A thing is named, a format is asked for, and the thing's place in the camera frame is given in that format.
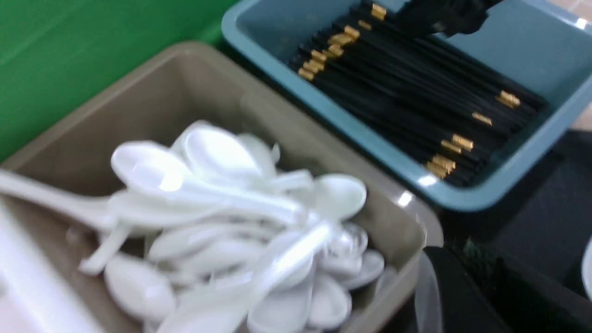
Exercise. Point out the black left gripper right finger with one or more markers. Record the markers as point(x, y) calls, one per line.
point(475, 289)

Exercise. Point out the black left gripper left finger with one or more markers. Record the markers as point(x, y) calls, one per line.
point(420, 18)

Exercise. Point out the white square sauce dish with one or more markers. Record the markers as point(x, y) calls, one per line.
point(586, 269)

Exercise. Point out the black plastic serving tray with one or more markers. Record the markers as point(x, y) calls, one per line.
point(544, 222)

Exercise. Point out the pile of black chopsticks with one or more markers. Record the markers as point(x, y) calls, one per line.
point(449, 112)

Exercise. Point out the teal plastic chopstick bin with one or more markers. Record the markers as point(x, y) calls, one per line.
point(533, 42)

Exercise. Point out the olive plastic spoon bin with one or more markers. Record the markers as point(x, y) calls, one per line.
point(157, 101)

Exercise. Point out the pile of white spoons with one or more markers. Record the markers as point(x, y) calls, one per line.
point(206, 234)

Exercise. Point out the green cloth backdrop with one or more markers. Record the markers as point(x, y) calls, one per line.
point(57, 54)

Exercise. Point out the large white plastic tub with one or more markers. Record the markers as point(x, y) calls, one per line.
point(34, 297)

